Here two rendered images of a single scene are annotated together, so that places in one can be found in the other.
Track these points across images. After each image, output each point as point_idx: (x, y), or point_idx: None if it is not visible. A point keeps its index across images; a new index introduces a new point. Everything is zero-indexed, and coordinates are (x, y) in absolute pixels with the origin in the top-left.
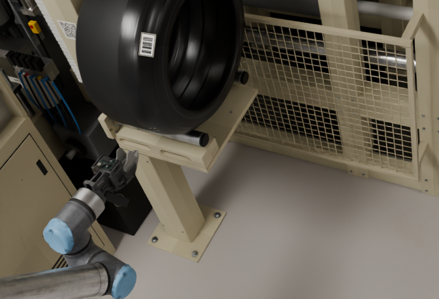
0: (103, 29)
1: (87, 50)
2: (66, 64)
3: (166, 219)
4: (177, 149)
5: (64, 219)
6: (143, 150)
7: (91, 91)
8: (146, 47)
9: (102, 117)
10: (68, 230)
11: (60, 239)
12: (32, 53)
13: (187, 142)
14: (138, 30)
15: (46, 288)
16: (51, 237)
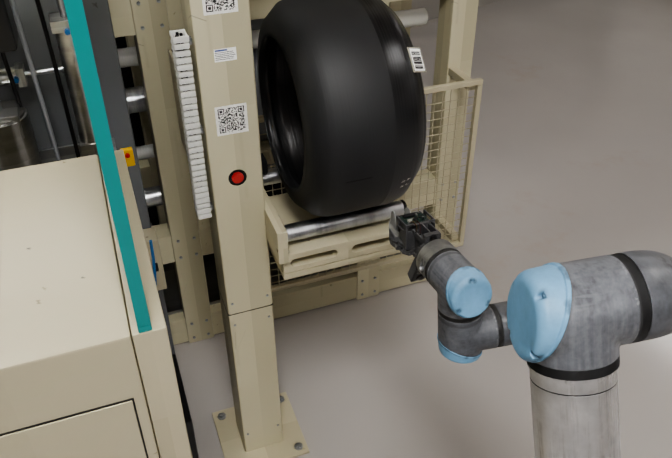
0: (360, 57)
1: (345, 90)
2: None
3: (258, 417)
4: (376, 233)
5: (467, 265)
6: (324, 262)
7: (347, 148)
8: (418, 63)
9: (281, 230)
10: (482, 273)
11: (486, 284)
12: None
13: (387, 218)
14: (402, 46)
15: None
16: (471, 291)
